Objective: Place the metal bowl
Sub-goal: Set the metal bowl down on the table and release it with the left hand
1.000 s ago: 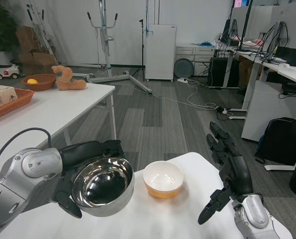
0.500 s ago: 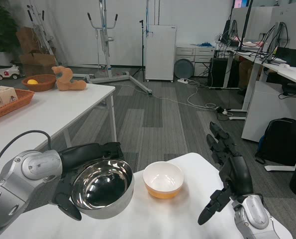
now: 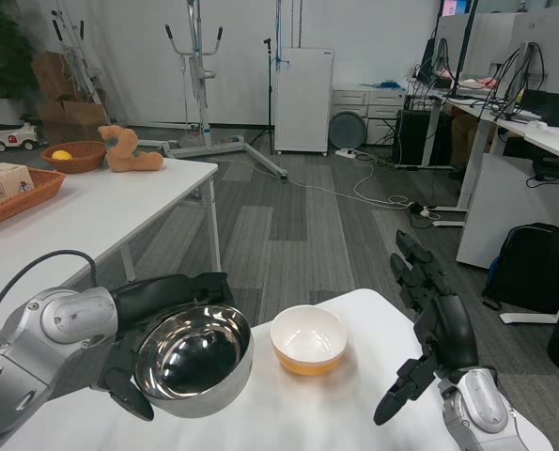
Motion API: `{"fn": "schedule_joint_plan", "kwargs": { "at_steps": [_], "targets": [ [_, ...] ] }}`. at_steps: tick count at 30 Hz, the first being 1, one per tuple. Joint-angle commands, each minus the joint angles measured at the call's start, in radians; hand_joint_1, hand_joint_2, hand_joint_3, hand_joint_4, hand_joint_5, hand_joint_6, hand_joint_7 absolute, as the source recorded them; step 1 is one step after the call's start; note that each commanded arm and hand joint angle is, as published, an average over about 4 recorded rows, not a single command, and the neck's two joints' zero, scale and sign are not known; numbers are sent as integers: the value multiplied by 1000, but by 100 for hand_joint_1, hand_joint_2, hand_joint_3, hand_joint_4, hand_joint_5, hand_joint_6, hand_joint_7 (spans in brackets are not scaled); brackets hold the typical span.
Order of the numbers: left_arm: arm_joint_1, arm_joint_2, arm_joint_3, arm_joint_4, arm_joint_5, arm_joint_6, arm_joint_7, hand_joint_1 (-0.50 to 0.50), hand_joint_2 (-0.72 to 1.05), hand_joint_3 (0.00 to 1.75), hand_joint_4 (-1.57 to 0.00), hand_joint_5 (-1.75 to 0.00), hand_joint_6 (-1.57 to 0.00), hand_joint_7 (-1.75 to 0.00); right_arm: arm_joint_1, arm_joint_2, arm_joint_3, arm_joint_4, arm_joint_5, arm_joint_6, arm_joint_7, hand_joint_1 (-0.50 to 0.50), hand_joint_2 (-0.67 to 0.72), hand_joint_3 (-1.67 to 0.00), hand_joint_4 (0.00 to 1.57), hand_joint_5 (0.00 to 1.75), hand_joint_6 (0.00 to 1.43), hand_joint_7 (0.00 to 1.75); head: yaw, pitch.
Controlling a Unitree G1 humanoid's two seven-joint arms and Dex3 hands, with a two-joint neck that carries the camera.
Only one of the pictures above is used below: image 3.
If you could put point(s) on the black upright pole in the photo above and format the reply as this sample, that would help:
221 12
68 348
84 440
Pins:
466 37

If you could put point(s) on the yellow lemon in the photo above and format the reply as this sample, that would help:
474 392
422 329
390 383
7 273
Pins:
61 155

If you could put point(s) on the brown cardboard boxes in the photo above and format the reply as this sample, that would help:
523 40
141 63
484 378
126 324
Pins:
67 115

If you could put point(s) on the white bowl with orange outside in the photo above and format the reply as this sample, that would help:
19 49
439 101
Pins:
308 340

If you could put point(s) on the black computer tower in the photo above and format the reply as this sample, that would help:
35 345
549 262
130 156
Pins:
417 138

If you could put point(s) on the cardboard tissue box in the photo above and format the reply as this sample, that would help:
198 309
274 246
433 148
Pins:
4 185

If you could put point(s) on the black backpack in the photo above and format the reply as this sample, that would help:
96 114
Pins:
535 265

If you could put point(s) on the black floor power strip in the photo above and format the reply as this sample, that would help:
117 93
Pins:
417 209

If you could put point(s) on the silver folded stand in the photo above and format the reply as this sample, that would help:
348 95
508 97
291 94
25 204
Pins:
74 56

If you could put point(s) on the black tripod microphone stand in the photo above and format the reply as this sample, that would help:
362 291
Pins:
268 94

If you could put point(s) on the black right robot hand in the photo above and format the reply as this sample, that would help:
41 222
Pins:
450 331

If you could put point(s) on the white toy car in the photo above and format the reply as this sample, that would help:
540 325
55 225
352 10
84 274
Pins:
13 137

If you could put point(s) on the round brown woven basket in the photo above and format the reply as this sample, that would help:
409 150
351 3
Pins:
84 160

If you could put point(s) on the monitor with pink screen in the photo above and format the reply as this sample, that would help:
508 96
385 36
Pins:
454 7

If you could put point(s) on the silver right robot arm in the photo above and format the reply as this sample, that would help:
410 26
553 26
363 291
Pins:
478 409

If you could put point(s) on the silver wheeled lift stand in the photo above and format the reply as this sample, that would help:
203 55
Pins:
197 75

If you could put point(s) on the shiny metal bowl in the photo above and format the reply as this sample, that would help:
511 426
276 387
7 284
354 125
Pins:
194 357

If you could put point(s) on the silver desk monitor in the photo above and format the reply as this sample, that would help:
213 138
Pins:
523 68

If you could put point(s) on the white table leg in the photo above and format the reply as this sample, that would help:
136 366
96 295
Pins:
213 221

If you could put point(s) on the white drawer cabinet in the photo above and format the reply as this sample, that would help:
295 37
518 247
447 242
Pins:
384 107

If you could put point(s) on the grey round disc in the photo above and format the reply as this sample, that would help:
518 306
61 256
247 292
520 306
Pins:
348 129

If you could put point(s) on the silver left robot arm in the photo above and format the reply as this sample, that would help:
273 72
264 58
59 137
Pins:
44 338

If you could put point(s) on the white tall cabinet unit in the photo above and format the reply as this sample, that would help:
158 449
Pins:
303 101

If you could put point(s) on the orange plush toy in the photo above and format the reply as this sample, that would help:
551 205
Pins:
125 155

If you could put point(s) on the orange woven tray basket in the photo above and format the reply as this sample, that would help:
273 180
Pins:
30 197

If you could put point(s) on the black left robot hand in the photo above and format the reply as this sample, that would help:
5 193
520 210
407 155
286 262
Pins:
166 291

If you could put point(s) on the white power strip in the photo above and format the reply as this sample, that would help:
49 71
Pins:
346 153

